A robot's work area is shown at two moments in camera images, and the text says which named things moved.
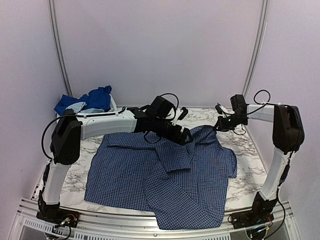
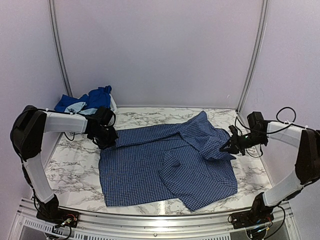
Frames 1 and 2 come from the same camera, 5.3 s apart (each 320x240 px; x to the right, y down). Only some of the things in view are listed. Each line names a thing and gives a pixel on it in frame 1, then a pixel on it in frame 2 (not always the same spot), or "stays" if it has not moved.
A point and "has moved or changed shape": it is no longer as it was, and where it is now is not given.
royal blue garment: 99,98 stays
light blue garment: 77,108 stays
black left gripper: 174,136 → 113,136
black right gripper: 221,127 → 234,147
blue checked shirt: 184,185 has moved or changed shape
